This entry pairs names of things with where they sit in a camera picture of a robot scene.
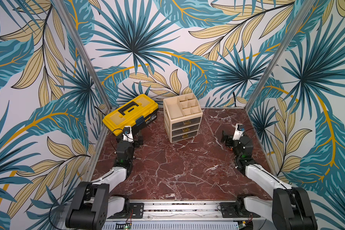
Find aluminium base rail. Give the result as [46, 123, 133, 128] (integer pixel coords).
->
[55, 199, 305, 230]

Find clear middle drawer gold handle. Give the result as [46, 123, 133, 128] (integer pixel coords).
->
[172, 124, 199, 137]

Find beige drawer organizer cabinet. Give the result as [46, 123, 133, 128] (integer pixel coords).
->
[163, 93, 203, 143]

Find yellow black toolbox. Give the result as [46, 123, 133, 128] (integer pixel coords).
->
[103, 94, 158, 140]

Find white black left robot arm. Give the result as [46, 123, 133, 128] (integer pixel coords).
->
[65, 134, 143, 230]

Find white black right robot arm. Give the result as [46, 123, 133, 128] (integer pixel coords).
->
[220, 128, 318, 230]

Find clear bottom drawer gold handle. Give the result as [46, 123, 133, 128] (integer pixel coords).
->
[172, 131, 198, 143]

